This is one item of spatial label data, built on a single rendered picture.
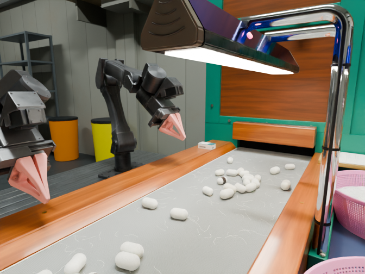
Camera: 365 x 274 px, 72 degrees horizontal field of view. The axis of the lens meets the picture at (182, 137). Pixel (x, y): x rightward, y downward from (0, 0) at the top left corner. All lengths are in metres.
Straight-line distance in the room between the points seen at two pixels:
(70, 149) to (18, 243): 3.34
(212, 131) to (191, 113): 1.61
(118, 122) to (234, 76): 0.52
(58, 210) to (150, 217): 0.18
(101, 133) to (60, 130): 0.88
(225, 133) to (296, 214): 0.66
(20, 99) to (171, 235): 0.33
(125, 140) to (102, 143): 2.06
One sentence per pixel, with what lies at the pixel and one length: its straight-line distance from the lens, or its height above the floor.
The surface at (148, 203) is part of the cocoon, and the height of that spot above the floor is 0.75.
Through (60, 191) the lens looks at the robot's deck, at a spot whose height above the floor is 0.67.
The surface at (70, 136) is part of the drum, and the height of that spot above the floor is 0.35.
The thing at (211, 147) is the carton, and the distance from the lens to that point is 0.96.
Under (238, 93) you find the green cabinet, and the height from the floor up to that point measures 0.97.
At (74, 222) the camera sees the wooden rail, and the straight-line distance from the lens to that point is 0.53.
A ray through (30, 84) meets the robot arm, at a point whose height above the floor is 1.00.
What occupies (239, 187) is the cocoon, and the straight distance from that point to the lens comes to 0.65.
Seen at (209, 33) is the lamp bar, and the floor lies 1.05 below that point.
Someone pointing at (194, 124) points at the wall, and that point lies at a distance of 2.74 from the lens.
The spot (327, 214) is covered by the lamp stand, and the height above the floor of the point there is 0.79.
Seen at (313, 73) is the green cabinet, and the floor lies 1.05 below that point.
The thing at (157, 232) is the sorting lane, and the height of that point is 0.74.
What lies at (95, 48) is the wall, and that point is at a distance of 3.76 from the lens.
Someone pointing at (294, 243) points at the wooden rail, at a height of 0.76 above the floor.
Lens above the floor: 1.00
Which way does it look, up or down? 11 degrees down
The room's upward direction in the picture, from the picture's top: straight up
